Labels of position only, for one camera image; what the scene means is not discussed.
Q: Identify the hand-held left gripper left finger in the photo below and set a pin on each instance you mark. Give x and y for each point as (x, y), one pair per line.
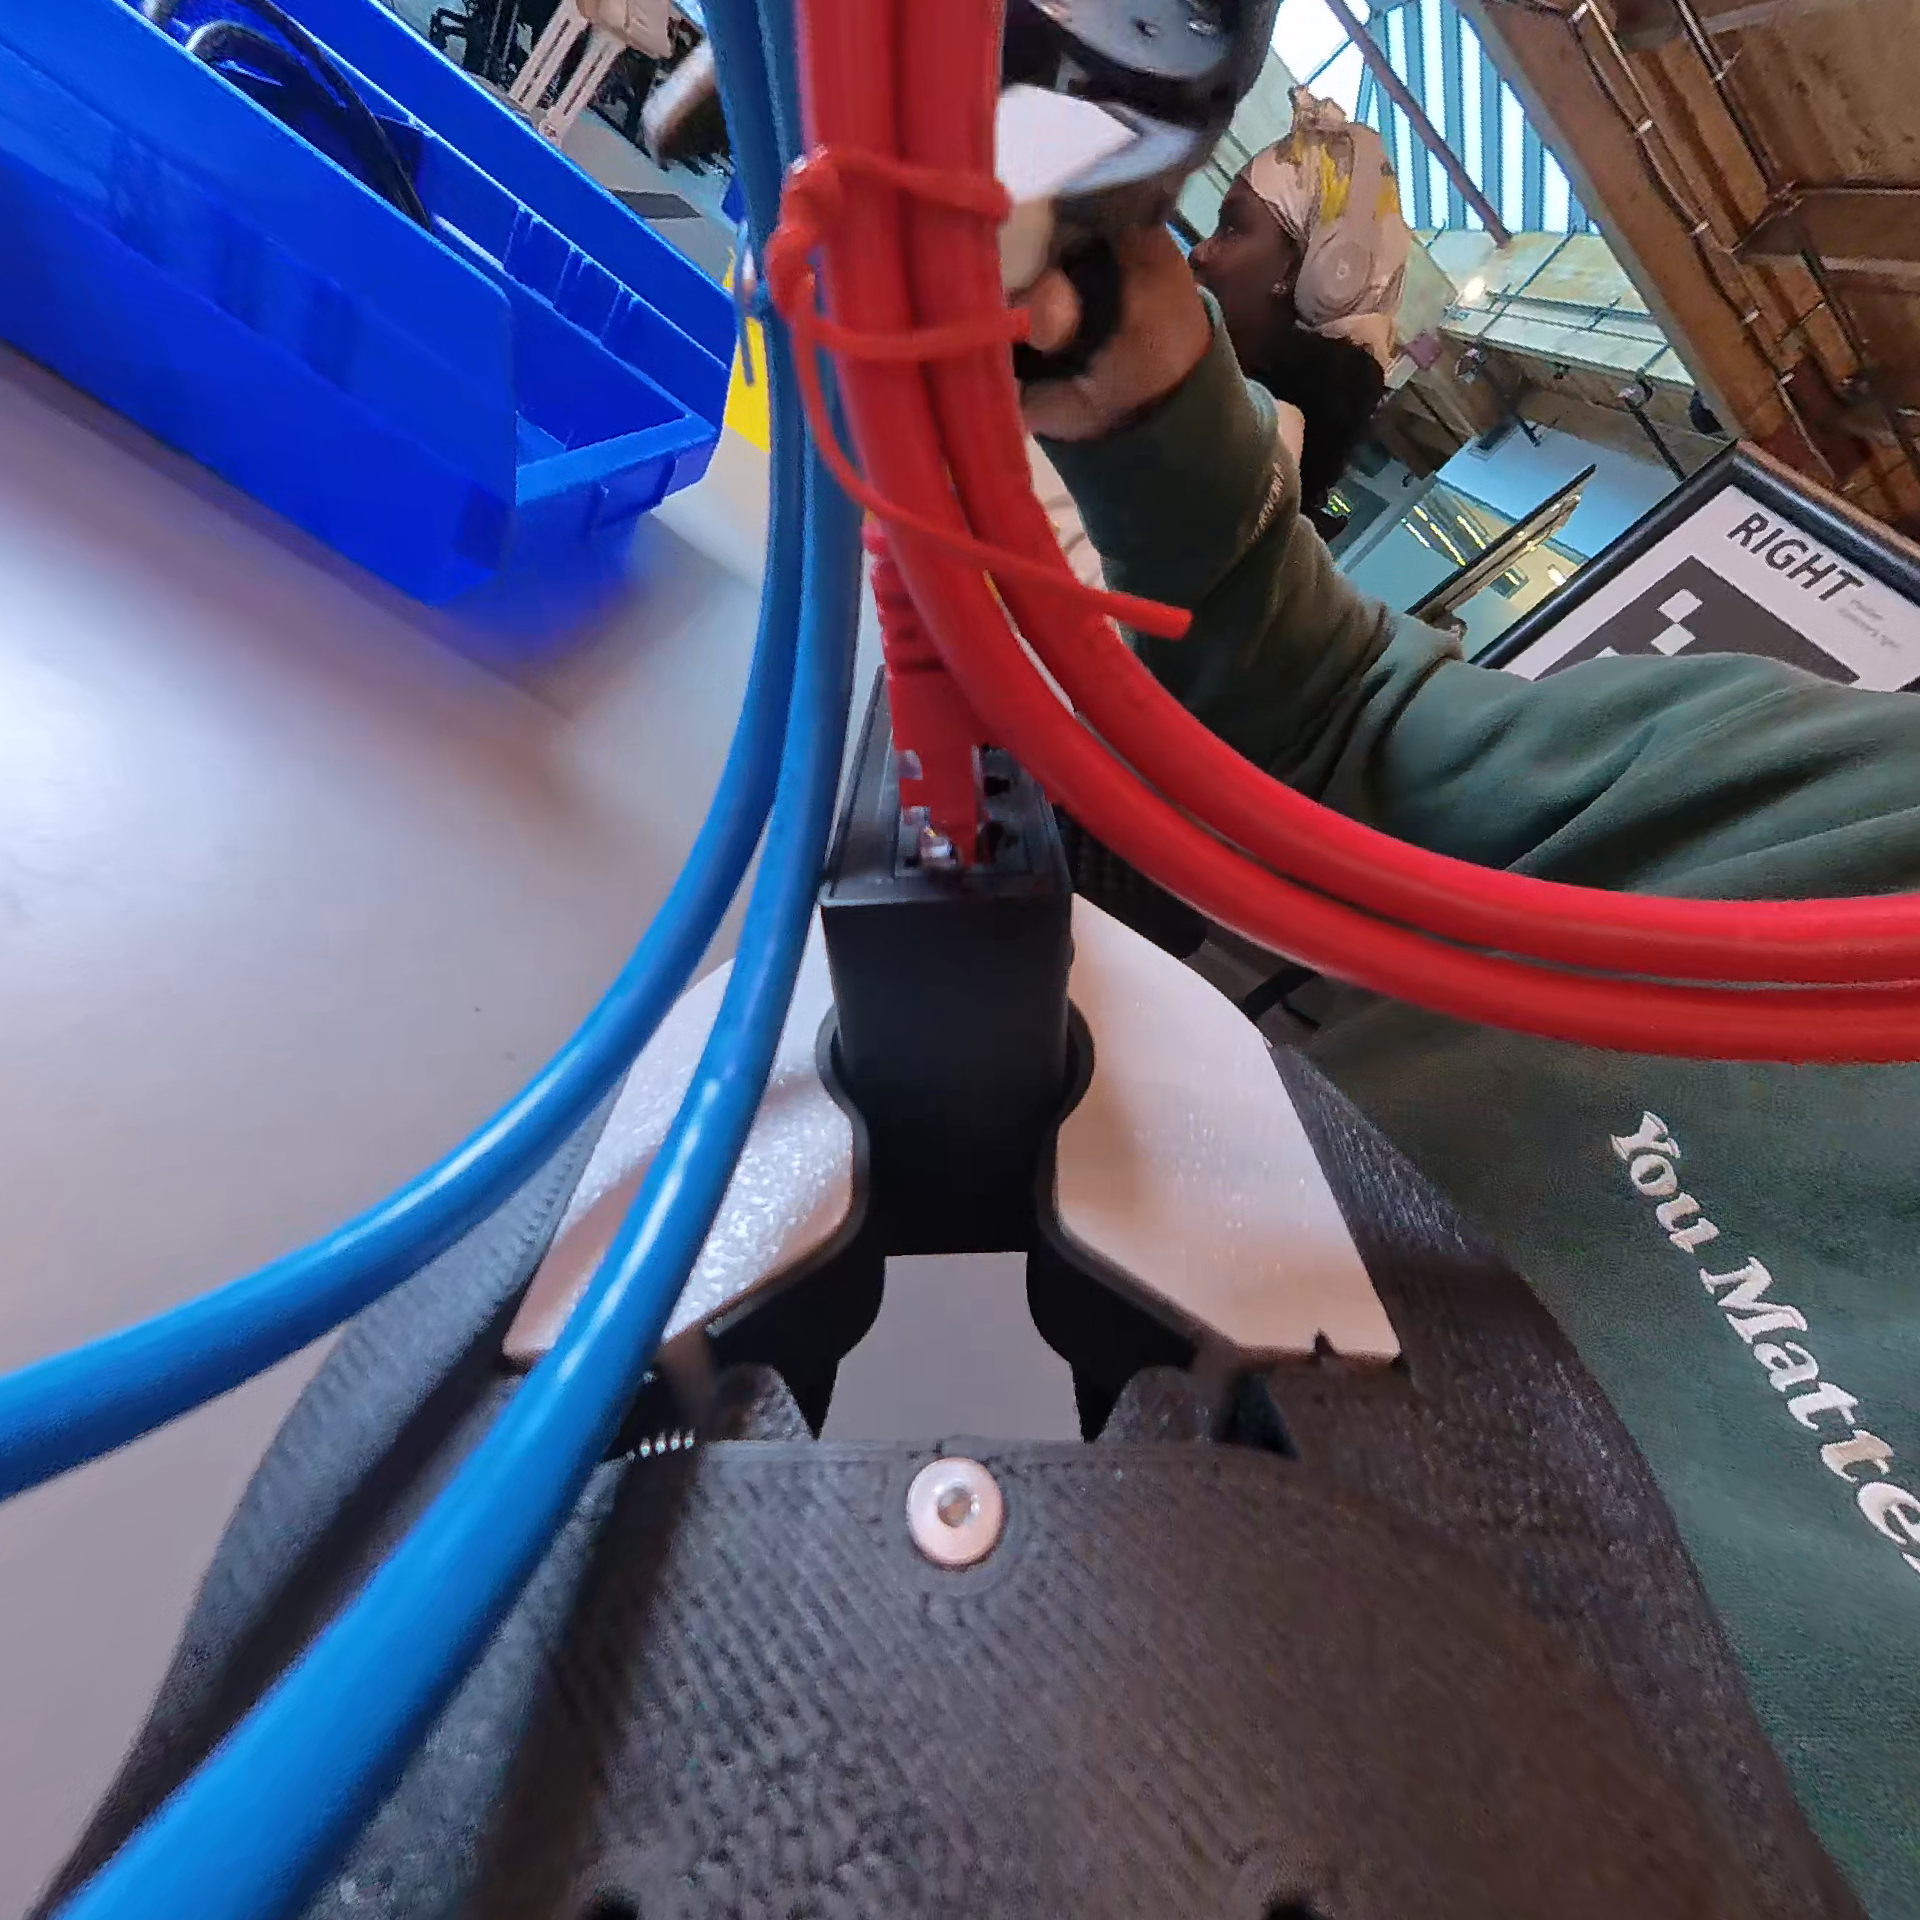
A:
(781, 1214)

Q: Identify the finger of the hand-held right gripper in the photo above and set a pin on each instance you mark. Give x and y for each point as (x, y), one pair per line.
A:
(683, 108)

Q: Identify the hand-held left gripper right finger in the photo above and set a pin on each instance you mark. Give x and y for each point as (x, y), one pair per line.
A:
(1200, 1171)

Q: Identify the black network switch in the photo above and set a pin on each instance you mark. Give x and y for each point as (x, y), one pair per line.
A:
(946, 1020)

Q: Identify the blue plastic bin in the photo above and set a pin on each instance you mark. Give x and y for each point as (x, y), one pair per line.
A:
(226, 347)

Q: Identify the person's right forearm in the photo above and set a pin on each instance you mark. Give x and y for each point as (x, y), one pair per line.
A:
(1501, 751)

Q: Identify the person's right hand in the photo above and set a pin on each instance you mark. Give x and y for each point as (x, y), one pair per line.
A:
(1155, 347)

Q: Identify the black framed marker sign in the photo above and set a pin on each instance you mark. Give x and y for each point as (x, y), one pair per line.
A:
(1771, 587)

